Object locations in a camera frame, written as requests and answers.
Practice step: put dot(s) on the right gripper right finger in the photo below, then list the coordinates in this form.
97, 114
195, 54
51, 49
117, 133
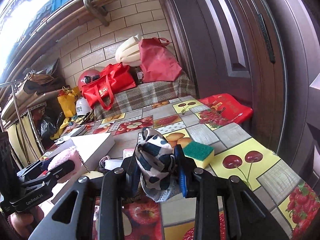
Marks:
245, 216

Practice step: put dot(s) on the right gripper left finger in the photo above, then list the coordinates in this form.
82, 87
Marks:
72, 216

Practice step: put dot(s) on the green yellow sponge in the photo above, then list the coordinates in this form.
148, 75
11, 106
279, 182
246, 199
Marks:
202, 154

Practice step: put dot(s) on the pink plush toy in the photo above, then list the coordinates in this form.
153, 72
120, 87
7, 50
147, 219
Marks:
69, 161

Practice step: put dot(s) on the cow print cloth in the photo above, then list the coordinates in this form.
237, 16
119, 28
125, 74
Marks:
157, 164

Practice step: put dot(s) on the pink tissue pack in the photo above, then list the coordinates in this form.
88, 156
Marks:
128, 152

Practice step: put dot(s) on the person's left hand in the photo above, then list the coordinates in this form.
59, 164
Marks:
19, 223

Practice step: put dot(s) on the yellow curtain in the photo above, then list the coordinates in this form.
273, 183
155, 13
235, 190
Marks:
19, 142

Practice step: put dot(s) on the fruit print tablecloth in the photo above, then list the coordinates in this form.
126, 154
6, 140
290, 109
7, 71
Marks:
290, 200

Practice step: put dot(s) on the white shallow box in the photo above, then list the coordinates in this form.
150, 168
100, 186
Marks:
86, 152

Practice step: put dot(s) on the black plastic bag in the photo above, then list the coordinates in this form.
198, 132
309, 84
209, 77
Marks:
49, 126

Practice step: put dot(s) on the white power bank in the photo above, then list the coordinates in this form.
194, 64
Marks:
77, 131

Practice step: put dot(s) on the metal shelf rack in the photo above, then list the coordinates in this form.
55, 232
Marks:
34, 96

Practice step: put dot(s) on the red plastic bag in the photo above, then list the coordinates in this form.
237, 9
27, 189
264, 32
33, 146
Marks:
227, 107

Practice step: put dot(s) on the yellow shopping bag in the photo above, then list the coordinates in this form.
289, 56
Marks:
67, 98

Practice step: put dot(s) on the white helmet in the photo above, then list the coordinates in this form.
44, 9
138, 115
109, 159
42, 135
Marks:
82, 107

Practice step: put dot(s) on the plaid covered bench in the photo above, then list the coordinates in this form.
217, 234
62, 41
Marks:
146, 94

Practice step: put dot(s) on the pink red helmet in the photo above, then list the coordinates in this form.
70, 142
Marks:
87, 77

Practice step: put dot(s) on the bright red tote bag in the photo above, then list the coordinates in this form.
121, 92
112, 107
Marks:
113, 79

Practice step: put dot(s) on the dark red fabric bag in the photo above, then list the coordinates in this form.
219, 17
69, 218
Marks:
157, 62

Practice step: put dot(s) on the dark wooden door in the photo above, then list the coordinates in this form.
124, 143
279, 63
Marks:
265, 53

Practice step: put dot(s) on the cream foam roll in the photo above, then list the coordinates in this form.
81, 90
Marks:
128, 52

